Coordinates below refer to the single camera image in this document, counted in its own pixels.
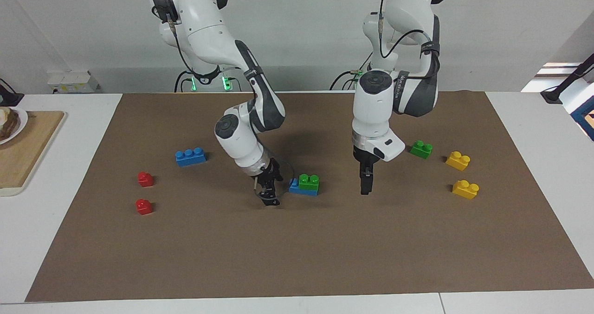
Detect brown table mat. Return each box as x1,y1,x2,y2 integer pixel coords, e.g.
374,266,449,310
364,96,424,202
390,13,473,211
25,90,594,303

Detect brown bread slices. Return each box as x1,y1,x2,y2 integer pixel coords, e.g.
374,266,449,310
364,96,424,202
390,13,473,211
0,108,20,141

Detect black base power cables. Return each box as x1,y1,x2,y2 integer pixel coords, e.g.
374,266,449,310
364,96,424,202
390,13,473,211
329,50,374,91

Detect yellow two-stud toy brick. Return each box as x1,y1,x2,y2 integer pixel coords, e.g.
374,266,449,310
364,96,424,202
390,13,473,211
445,151,471,171
452,179,480,199

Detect white power strip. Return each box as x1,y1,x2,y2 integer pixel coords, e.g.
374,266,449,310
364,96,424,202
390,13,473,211
46,70,100,94

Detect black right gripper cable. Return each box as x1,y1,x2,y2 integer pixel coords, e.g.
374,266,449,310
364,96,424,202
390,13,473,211
169,17,295,203

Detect blue three-stud toy brick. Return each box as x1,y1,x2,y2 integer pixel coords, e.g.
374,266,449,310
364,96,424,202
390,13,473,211
288,177,320,197
175,147,207,167

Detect white plate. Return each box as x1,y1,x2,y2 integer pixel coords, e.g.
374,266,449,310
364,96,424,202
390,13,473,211
0,108,28,145

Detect wooden cutting board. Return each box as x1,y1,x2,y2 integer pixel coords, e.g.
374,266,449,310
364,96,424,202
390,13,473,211
0,110,66,197

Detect blue framed box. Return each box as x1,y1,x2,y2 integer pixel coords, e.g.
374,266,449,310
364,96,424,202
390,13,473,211
570,80,594,142

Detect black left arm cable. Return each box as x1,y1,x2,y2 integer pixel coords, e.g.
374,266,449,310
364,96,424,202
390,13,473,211
378,0,441,80

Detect green two-stud toy brick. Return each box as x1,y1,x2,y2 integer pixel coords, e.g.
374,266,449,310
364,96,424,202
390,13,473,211
409,140,433,159
298,173,320,192

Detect black clamp mount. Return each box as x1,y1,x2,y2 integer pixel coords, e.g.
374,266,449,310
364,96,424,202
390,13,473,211
0,78,25,107

